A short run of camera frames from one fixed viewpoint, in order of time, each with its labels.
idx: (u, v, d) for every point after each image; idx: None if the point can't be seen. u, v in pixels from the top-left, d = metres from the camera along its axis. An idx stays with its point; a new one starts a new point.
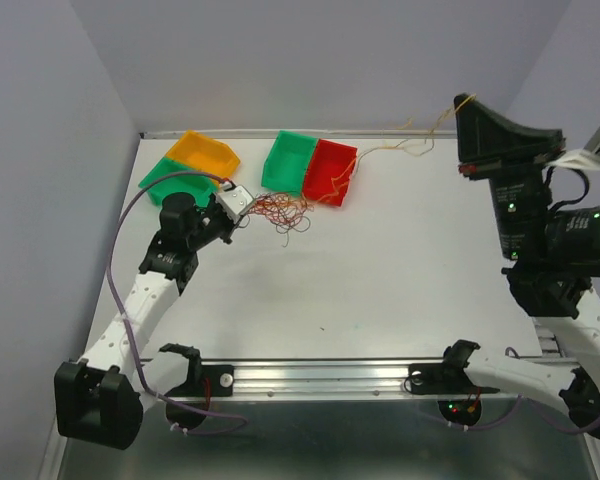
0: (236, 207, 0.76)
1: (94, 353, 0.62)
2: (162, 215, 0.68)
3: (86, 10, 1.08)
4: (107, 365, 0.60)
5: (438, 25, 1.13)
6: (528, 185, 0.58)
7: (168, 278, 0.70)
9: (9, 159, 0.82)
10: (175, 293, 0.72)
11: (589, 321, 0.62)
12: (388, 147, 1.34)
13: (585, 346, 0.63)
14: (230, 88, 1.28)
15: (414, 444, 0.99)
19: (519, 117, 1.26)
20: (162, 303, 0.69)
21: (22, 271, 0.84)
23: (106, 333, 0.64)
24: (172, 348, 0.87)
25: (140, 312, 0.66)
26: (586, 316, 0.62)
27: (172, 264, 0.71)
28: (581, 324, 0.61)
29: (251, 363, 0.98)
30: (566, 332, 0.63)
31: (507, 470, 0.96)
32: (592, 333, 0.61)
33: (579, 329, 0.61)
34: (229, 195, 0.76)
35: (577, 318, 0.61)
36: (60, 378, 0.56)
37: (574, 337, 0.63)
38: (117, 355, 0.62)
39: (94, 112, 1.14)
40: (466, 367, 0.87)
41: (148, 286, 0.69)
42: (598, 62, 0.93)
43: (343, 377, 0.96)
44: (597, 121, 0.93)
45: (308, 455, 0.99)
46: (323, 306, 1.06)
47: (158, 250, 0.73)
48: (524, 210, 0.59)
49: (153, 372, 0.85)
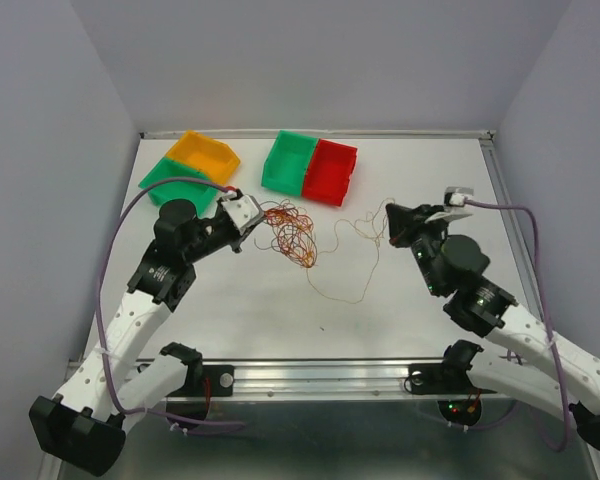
0: (238, 219, 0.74)
1: (70, 388, 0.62)
2: (158, 226, 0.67)
3: (85, 11, 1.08)
4: (80, 404, 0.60)
5: (438, 26, 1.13)
6: (424, 237, 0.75)
7: (155, 302, 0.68)
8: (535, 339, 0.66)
9: (9, 159, 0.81)
10: (166, 311, 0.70)
11: (517, 328, 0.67)
12: (387, 147, 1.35)
13: (526, 352, 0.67)
14: (230, 88, 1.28)
15: (414, 444, 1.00)
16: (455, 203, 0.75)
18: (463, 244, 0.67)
19: (519, 117, 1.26)
20: (147, 329, 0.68)
21: (22, 271, 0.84)
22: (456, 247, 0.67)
23: (85, 365, 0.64)
24: (175, 348, 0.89)
25: (120, 343, 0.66)
26: (511, 324, 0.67)
27: (163, 282, 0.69)
28: (509, 334, 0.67)
29: (253, 363, 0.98)
30: (506, 343, 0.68)
31: (507, 470, 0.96)
32: (524, 340, 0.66)
33: (511, 338, 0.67)
34: (234, 207, 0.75)
35: (503, 328, 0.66)
36: (34, 413, 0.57)
37: (514, 346, 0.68)
38: (91, 395, 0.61)
39: (94, 112, 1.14)
40: (469, 370, 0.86)
41: (134, 311, 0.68)
42: (598, 63, 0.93)
43: (343, 378, 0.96)
44: (598, 122, 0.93)
45: (308, 455, 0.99)
46: (323, 306, 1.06)
47: (151, 263, 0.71)
48: (425, 254, 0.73)
49: (148, 379, 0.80)
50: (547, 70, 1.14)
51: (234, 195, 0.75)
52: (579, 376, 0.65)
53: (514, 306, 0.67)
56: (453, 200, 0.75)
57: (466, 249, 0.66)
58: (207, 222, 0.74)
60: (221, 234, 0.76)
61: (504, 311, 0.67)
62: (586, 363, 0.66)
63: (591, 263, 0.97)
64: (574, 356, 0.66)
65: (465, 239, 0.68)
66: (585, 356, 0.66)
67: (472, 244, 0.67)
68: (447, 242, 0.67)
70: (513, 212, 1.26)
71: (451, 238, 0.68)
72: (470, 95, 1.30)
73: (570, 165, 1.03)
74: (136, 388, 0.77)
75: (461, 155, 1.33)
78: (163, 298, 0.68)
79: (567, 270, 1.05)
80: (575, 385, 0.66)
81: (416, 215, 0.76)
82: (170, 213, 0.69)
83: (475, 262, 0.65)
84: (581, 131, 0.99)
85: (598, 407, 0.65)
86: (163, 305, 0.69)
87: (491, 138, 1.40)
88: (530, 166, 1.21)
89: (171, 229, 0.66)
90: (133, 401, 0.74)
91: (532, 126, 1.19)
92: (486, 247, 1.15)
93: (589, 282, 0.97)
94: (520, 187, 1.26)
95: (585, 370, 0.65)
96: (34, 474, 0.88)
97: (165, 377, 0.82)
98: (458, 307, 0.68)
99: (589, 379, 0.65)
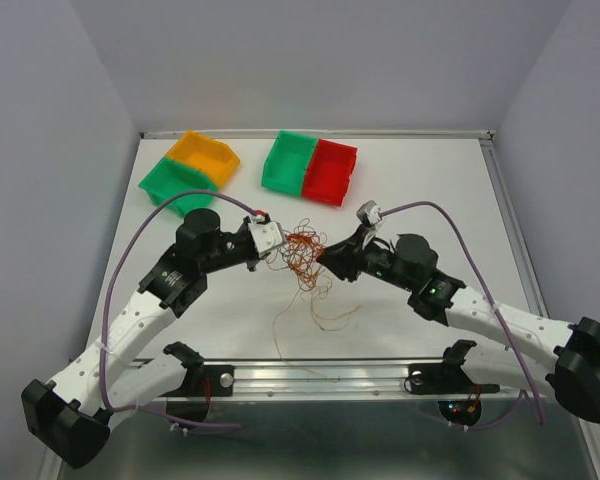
0: (260, 244, 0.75)
1: (64, 377, 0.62)
2: (180, 232, 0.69)
3: (85, 13, 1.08)
4: (69, 396, 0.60)
5: (438, 26, 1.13)
6: (372, 256, 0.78)
7: (161, 306, 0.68)
8: (482, 310, 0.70)
9: (9, 160, 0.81)
10: (171, 317, 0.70)
11: (464, 304, 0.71)
12: (387, 146, 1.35)
13: (479, 325, 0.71)
14: (230, 88, 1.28)
15: (413, 445, 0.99)
16: (370, 222, 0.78)
18: (408, 244, 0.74)
19: (519, 117, 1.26)
20: (149, 331, 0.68)
21: (21, 272, 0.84)
22: (403, 246, 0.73)
23: (83, 357, 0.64)
24: (178, 349, 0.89)
25: (120, 341, 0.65)
26: (459, 302, 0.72)
27: (172, 287, 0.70)
28: (458, 311, 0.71)
29: (252, 363, 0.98)
30: (463, 323, 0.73)
31: (507, 470, 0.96)
32: (471, 311, 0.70)
33: (460, 314, 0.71)
34: (260, 231, 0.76)
35: (452, 307, 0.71)
36: (26, 394, 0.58)
37: (469, 322, 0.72)
38: (82, 388, 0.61)
39: (94, 111, 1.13)
40: (463, 364, 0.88)
41: (139, 312, 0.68)
42: None
43: (343, 378, 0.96)
44: None
45: (308, 455, 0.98)
46: (321, 307, 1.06)
47: (165, 267, 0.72)
48: (382, 267, 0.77)
49: (145, 377, 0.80)
50: (547, 70, 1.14)
51: (262, 219, 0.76)
52: (524, 334, 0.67)
53: (462, 289, 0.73)
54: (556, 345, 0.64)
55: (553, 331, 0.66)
56: (370, 219, 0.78)
57: (416, 246, 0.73)
58: (228, 238, 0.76)
60: (239, 253, 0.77)
61: (453, 294, 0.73)
62: (528, 321, 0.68)
63: (592, 262, 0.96)
64: (519, 318, 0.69)
65: (416, 237, 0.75)
66: (529, 317, 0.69)
67: (420, 239, 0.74)
68: (398, 240, 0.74)
70: (514, 212, 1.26)
71: (401, 238, 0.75)
72: (471, 95, 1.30)
73: (570, 165, 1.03)
74: (131, 384, 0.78)
75: (460, 154, 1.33)
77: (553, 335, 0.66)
78: (169, 303, 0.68)
79: (568, 270, 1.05)
80: (526, 346, 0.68)
81: (353, 249, 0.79)
82: (197, 221, 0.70)
83: (424, 256, 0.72)
84: (581, 132, 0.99)
85: (550, 361, 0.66)
86: (169, 310, 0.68)
87: (491, 138, 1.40)
88: (530, 165, 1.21)
89: (192, 239, 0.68)
90: (126, 396, 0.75)
91: (532, 126, 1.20)
92: (485, 247, 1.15)
93: (590, 281, 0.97)
94: (520, 187, 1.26)
95: (528, 328, 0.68)
96: (33, 474, 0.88)
97: (162, 377, 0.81)
98: (417, 297, 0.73)
99: (532, 336, 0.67)
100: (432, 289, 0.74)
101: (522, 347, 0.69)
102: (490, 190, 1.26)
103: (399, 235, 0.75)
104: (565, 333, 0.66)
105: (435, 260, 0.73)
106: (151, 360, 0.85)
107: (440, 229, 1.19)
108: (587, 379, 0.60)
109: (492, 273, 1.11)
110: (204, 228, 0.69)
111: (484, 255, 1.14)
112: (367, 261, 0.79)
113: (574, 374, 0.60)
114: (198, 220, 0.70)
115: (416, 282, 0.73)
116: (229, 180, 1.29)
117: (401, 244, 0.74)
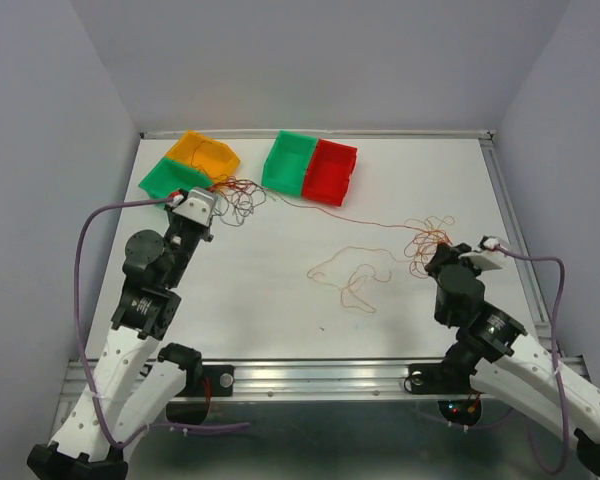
0: (200, 217, 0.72)
1: (64, 434, 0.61)
2: (129, 266, 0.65)
3: (85, 13, 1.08)
4: (76, 449, 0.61)
5: (438, 26, 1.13)
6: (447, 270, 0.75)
7: (141, 338, 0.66)
8: (542, 369, 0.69)
9: (9, 160, 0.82)
10: (154, 343, 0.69)
11: (525, 357, 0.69)
12: (387, 147, 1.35)
13: (533, 381, 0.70)
14: (230, 88, 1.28)
15: (413, 445, 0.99)
16: (484, 244, 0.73)
18: (455, 276, 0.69)
19: (519, 116, 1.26)
20: (137, 364, 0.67)
21: (21, 271, 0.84)
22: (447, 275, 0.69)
23: (77, 408, 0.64)
24: (172, 349, 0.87)
25: (111, 384, 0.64)
26: (520, 352, 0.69)
27: (146, 315, 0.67)
28: (518, 362, 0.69)
29: (252, 363, 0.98)
30: (512, 370, 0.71)
31: (508, 470, 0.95)
32: (532, 369, 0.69)
33: (518, 366, 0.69)
34: (186, 207, 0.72)
35: (513, 356, 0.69)
36: (31, 460, 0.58)
37: (523, 375, 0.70)
38: (86, 439, 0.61)
39: (94, 111, 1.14)
40: (472, 377, 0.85)
41: (120, 349, 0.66)
42: None
43: (343, 378, 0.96)
44: None
45: (309, 456, 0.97)
46: (321, 307, 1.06)
47: (134, 295, 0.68)
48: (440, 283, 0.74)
49: (144, 399, 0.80)
50: (546, 71, 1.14)
51: (181, 198, 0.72)
52: (584, 407, 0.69)
53: (521, 337, 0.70)
54: None
55: None
56: (487, 243, 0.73)
57: (464, 278, 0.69)
58: (172, 234, 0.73)
60: (188, 238, 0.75)
61: (515, 341, 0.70)
62: (590, 394, 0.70)
63: (591, 262, 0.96)
64: (579, 387, 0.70)
65: (463, 268, 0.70)
66: (589, 388, 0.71)
67: (468, 272, 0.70)
68: (443, 273, 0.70)
70: (513, 212, 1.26)
71: (445, 271, 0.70)
72: (470, 95, 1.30)
73: (569, 165, 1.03)
74: (135, 407, 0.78)
75: (460, 155, 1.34)
77: None
78: (148, 333, 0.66)
79: (566, 271, 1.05)
80: (579, 416, 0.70)
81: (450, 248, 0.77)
82: (143, 248, 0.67)
83: (470, 288, 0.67)
84: (581, 131, 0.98)
85: (599, 436, 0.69)
86: (149, 339, 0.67)
87: (491, 138, 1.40)
88: (530, 165, 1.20)
89: (144, 269, 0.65)
90: (132, 424, 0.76)
91: (532, 126, 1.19)
92: None
93: (589, 281, 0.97)
94: (520, 187, 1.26)
95: (588, 401, 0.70)
96: (34, 474, 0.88)
97: (159, 392, 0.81)
98: (466, 334, 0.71)
99: (593, 410, 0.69)
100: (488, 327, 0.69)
101: (574, 414, 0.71)
102: (490, 190, 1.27)
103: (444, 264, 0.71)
104: None
105: (483, 293, 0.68)
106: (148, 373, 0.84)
107: (439, 229, 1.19)
108: None
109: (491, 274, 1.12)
110: (152, 254, 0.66)
111: None
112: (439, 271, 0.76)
113: None
114: (141, 246, 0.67)
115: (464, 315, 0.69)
116: (229, 179, 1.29)
117: (445, 277, 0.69)
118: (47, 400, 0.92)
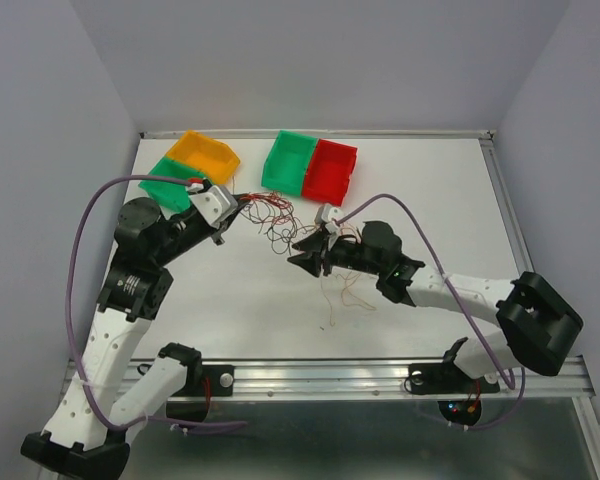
0: (209, 215, 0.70)
1: (57, 422, 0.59)
2: (122, 234, 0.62)
3: (84, 12, 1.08)
4: (69, 440, 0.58)
5: (437, 26, 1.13)
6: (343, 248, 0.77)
7: (129, 320, 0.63)
8: (438, 282, 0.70)
9: (8, 158, 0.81)
10: (145, 324, 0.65)
11: (423, 281, 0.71)
12: (387, 146, 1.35)
13: (437, 298, 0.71)
14: (229, 87, 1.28)
15: (414, 444, 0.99)
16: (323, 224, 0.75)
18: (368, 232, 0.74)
19: (519, 115, 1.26)
20: (127, 348, 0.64)
21: (20, 271, 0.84)
22: (367, 233, 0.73)
23: (68, 396, 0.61)
24: (172, 348, 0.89)
25: (101, 370, 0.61)
26: (418, 278, 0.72)
27: (135, 294, 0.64)
28: (417, 287, 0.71)
29: (253, 364, 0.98)
30: (427, 299, 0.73)
31: (507, 470, 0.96)
32: (427, 285, 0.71)
33: (420, 290, 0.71)
34: (202, 200, 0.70)
35: (412, 285, 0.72)
36: (25, 448, 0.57)
37: (429, 298, 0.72)
38: (79, 429, 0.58)
39: (93, 111, 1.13)
40: (455, 359, 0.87)
41: (109, 333, 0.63)
42: None
43: (344, 378, 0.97)
44: None
45: (309, 456, 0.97)
46: (321, 306, 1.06)
47: (121, 274, 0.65)
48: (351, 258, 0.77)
49: (145, 388, 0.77)
50: (546, 71, 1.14)
51: (201, 188, 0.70)
52: (471, 296, 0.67)
53: (422, 268, 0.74)
54: (498, 299, 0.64)
55: (498, 288, 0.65)
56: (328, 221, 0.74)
57: (381, 231, 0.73)
58: (178, 219, 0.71)
60: (195, 230, 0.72)
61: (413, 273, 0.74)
62: (477, 283, 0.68)
63: (591, 261, 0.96)
64: (468, 282, 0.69)
65: (380, 223, 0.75)
66: (477, 279, 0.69)
67: (385, 225, 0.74)
68: (364, 227, 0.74)
70: (514, 212, 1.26)
71: (368, 225, 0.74)
72: (471, 95, 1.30)
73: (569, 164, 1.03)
74: (135, 397, 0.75)
75: (460, 155, 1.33)
77: (497, 291, 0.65)
78: (137, 315, 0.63)
79: (567, 270, 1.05)
80: (476, 308, 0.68)
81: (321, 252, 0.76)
82: (137, 214, 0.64)
83: (389, 240, 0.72)
84: (581, 131, 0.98)
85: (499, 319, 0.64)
86: (138, 322, 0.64)
87: (491, 138, 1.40)
88: (530, 165, 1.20)
89: (136, 235, 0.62)
90: (134, 410, 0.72)
91: (532, 126, 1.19)
92: (485, 247, 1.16)
93: (588, 280, 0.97)
94: (521, 187, 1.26)
95: (476, 289, 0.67)
96: (34, 474, 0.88)
97: (162, 382, 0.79)
98: (384, 282, 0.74)
99: (478, 295, 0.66)
100: (397, 272, 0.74)
101: (476, 310, 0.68)
102: (491, 190, 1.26)
103: (365, 222, 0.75)
104: (509, 289, 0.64)
105: (400, 244, 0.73)
106: (151, 367, 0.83)
107: None
108: (528, 326, 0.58)
109: (492, 274, 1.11)
110: (146, 221, 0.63)
111: (485, 255, 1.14)
112: (336, 254, 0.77)
113: (514, 322, 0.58)
114: (136, 213, 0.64)
115: (383, 266, 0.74)
116: (229, 179, 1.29)
117: (366, 231, 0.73)
118: (47, 401, 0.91)
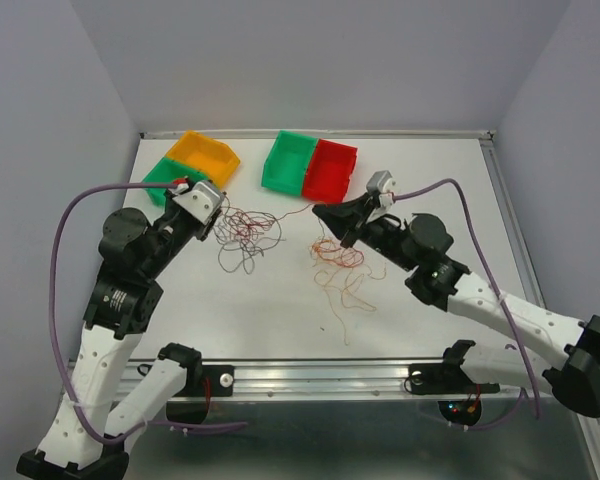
0: (200, 212, 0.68)
1: (50, 442, 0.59)
2: (106, 248, 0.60)
3: (84, 13, 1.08)
4: (63, 460, 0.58)
5: (437, 27, 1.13)
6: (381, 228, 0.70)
7: (117, 338, 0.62)
8: (488, 299, 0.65)
9: (9, 160, 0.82)
10: (134, 338, 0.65)
11: (469, 292, 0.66)
12: (387, 147, 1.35)
13: (483, 316, 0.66)
14: (229, 88, 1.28)
15: (412, 444, 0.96)
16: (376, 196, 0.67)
18: (417, 225, 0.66)
19: (519, 116, 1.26)
20: (117, 364, 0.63)
21: (21, 272, 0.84)
22: (416, 227, 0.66)
23: (60, 416, 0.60)
24: (172, 349, 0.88)
25: (91, 389, 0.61)
26: (464, 289, 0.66)
27: (122, 310, 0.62)
28: (462, 299, 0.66)
29: (254, 364, 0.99)
30: (467, 312, 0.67)
31: (507, 470, 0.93)
32: (477, 301, 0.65)
33: (464, 303, 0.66)
34: (189, 199, 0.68)
35: (456, 295, 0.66)
36: (20, 467, 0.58)
37: (471, 311, 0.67)
38: (71, 450, 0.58)
39: (93, 111, 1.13)
40: (462, 363, 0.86)
41: (97, 351, 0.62)
42: (599, 61, 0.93)
43: (344, 378, 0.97)
44: None
45: (308, 459, 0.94)
46: (321, 306, 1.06)
47: (107, 287, 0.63)
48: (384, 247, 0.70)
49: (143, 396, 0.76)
50: (546, 72, 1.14)
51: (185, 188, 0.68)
52: (532, 329, 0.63)
53: (466, 274, 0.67)
54: (567, 344, 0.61)
55: (564, 329, 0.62)
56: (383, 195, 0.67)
57: (433, 228, 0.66)
58: (163, 222, 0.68)
60: (181, 231, 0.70)
61: (457, 278, 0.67)
62: (538, 315, 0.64)
63: (591, 262, 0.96)
64: (527, 311, 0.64)
65: (433, 218, 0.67)
66: (538, 310, 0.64)
67: (437, 222, 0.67)
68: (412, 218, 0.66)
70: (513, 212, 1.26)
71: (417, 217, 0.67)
72: (470, 96, 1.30)
73: (569, 165, 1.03)
74: (134, 403, 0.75)
75: (460, 155, 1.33)
77: (563, 331, 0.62)
78: (125, 332, 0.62)
79: (566, 271, 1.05)
80: (531, 340, 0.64)
81: (358, 222, 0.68)
82: (123, 227, 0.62)
83: (441, 240, 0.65)
84: (581, 131, 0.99)
85: (558, 359, 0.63)
86: (126, 339, 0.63)
87: (491, 138, 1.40)
88: (530, 165, 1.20)
89: (121, 248, 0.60)
90: (133, 418, 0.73)
91: (531, 126, 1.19)
92: (484, 247, 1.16)
93: (587, 281, 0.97)
94: (521, 187, 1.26)
95: (538, 323, 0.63)
96: None
97: (158, 391, 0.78)
98: (418, 281, 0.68)
99: (542, 332, 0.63)
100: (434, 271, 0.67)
101: (528, 340, 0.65)
102: (491, 190, 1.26)
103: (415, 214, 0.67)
104: (575, 332, 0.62)
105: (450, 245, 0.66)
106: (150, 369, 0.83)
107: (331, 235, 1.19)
108: (594, 377, 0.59)
109: (492, 275, 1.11)
110: (131, 232, 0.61)
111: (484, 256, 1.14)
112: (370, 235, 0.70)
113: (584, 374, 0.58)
114: (121, 224, 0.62)
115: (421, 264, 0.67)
116: (230, 180, 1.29)
117: (415, 224, 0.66)
118: (46, 402, 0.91)
